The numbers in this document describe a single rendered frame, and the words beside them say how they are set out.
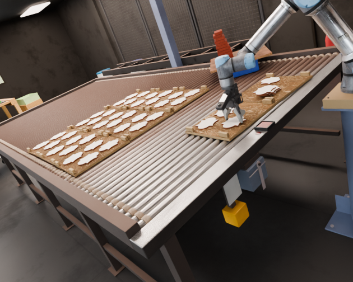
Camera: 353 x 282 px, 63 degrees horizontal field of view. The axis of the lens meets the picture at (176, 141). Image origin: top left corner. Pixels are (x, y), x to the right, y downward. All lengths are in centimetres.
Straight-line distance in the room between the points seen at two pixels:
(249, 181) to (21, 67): 1069
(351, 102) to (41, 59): 1098
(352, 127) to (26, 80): 1078
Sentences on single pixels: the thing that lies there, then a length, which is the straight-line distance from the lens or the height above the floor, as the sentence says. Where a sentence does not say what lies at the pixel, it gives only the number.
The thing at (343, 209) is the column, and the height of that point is 4.
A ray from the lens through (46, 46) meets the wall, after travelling 1195.
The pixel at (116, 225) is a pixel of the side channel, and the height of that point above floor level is 95.
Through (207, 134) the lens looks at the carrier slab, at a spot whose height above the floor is 94.
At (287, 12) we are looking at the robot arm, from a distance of 159.
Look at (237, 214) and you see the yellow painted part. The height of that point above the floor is 69.
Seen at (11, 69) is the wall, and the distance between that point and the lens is 1152.
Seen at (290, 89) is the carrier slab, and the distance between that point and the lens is 189.
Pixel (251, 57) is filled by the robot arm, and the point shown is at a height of 126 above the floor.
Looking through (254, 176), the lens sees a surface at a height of 78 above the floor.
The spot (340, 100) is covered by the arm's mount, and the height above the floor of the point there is 91.
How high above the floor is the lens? 158
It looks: 24 degrees down
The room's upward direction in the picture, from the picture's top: 21 degrees counter-clockwise
